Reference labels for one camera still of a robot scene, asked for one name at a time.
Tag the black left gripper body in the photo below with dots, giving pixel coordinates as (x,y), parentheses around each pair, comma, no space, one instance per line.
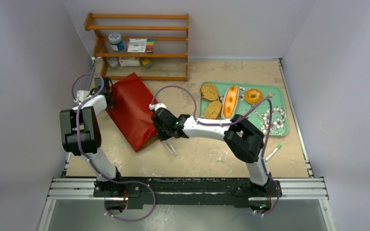
(111,106)

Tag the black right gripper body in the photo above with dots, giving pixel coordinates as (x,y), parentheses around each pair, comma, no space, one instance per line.
(163,133)

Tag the metal tongs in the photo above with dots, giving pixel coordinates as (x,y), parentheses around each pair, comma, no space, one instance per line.
(170,148)

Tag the red paper bag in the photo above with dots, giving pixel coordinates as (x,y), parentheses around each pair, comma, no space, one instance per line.
(131,112)

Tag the fake baguette bread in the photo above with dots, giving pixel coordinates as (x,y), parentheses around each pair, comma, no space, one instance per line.
(229,102)

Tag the green floral tray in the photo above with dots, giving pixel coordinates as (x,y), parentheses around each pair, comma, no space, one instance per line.
(260,116)

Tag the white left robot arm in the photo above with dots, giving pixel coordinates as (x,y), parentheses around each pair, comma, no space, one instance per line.
(80,132)

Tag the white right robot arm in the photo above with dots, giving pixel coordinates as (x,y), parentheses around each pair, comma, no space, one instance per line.
(242,137)

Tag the clear plastic bottle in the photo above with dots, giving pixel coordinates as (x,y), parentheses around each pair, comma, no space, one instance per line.
(113,62)

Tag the small white box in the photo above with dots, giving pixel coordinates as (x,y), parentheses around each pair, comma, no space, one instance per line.
(129,61)

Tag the blue lidded jar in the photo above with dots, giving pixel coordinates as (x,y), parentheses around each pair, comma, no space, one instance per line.
(116,42)

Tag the yellow grey cube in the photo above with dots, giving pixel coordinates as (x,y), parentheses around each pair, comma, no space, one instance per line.
(147,62)

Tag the coloured marker set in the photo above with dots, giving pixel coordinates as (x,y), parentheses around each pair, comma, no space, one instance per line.
(141,45)

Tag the wooden shelf rack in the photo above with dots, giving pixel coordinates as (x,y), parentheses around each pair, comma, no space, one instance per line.
(108,45)

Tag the white green tipped pen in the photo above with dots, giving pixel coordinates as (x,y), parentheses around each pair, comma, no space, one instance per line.
(273,153)

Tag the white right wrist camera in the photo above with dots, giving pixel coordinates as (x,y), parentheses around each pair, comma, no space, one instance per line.
(154,107)

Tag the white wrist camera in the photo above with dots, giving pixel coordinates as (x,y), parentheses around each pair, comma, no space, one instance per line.
(81,96)
(154,107)

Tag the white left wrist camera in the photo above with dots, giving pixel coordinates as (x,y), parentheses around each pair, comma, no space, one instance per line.
(81,96)

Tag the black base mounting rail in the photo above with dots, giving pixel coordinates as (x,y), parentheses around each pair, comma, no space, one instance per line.
(237,192)

